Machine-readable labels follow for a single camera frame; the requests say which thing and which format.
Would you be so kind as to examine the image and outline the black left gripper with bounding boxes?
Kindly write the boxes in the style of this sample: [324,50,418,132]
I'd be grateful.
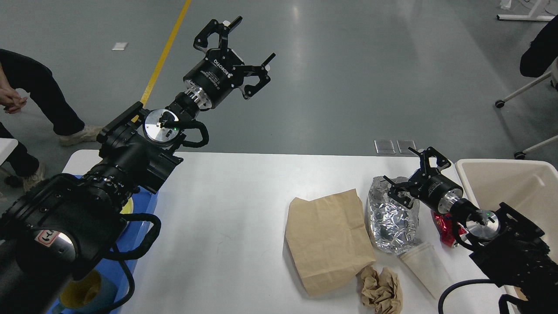
[183,16,276,109]

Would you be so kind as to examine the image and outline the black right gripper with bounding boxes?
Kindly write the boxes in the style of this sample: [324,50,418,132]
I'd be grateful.
[383,147,463,214]

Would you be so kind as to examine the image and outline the aluminium foil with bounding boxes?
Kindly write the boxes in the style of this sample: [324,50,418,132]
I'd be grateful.
[366,176,423,255]

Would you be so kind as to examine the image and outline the brown paper bag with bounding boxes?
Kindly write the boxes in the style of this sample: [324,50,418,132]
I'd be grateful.
[285,189,376,297]

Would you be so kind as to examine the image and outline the yellow plate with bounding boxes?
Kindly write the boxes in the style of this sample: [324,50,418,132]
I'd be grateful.
[120,198,134,215]

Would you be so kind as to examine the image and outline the dark teal mug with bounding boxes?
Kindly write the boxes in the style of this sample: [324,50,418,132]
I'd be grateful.
[50,270,118,314]

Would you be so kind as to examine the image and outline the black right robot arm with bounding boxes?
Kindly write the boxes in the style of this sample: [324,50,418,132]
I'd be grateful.
[384,147,558,314]

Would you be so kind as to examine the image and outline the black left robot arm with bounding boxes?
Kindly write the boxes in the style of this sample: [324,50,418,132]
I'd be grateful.
[1,16,275,314]

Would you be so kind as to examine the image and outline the red snack wrapper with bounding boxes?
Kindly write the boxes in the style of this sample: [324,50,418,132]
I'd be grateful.
[430,210,459,248]

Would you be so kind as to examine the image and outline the silver floor socket plates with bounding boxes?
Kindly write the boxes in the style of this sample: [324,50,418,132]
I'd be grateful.
[374,140,417,155]

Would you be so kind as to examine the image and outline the white paper cup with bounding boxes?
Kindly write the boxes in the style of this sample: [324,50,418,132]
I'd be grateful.
[399,242,454,300]

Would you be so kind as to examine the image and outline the cream plastic bin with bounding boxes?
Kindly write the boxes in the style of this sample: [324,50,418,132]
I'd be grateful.
[455,159,558,262]

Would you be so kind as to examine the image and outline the crumpled brown paper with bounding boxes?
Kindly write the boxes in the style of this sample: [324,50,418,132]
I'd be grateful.
[360,266,403,314]

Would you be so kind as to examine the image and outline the person in black trousers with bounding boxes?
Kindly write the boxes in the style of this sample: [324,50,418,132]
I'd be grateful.
[0,49,103,191]

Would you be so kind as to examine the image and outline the white side table corner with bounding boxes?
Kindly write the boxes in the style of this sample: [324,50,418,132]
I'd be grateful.
[0,138,18,165]

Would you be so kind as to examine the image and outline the white table leg frame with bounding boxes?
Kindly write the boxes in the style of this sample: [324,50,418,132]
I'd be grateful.
[496,0,556,22]

